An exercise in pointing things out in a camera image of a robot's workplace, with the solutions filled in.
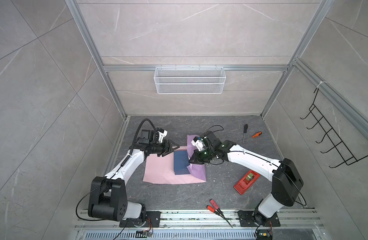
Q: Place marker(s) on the black wire hook rack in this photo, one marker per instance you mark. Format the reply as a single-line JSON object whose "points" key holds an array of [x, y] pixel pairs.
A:
{"points": [[330, 136]]}

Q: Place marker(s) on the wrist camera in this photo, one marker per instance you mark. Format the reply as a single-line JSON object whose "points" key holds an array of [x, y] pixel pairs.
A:
{"points": [[152, 137], [206, 141]]}

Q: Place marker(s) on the aluminium mounting rail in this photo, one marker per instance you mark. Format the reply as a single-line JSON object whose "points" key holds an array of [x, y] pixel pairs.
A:
{"points": [[235, 219]]}

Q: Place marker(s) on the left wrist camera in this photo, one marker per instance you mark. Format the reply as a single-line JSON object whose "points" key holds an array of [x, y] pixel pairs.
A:
{"points": [[152, 137]]}

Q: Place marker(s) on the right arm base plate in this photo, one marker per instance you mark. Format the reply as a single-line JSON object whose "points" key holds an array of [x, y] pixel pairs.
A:
{"points": [[255, 219]]}

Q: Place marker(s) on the red handled screwdriver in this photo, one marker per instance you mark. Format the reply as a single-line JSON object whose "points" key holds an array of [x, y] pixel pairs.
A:
{"points": [[218, 213]]}

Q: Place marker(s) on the black handled screwdriver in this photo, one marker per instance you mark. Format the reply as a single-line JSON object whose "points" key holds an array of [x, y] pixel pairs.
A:
{"points": [[245, 131]]}

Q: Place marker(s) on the orange handled screwdriver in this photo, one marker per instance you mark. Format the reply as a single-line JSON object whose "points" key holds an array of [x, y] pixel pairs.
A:
{"points": [[256, 135]]}

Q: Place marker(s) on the pink wrapping paper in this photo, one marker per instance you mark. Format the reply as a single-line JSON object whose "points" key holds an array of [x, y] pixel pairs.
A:
{"points": [[160, 170]]}

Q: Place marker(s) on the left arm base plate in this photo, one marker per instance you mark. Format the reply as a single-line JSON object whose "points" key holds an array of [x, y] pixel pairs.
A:
{"points": [[147, 219]]}

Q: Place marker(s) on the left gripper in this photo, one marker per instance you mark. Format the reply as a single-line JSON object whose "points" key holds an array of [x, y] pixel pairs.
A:
{"points": [[165, 151]]}

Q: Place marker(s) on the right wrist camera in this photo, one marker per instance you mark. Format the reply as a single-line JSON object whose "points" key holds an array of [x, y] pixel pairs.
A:
{"points": [[206, 141]]}

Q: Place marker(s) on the blue gift box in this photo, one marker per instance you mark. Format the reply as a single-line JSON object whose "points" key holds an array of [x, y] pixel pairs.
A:
{"points": [[181, 163]]}

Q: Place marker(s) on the white wire mesh basket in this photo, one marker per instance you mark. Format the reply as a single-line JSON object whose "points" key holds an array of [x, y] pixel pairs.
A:
{"points": [[186, 80]]}

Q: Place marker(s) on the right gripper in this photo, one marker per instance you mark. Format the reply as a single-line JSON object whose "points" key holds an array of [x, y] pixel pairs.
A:
{"points": [[197, 160]]}

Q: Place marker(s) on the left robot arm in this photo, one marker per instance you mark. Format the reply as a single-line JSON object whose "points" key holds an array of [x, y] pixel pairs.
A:
{"points": [[108, 196]]}

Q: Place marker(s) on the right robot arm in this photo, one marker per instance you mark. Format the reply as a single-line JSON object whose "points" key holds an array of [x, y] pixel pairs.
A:
{"points": [[285, 178]]}

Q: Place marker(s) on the red tape dispenser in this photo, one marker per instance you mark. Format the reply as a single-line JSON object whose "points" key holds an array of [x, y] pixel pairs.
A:
{"points": [[246, 182]]}

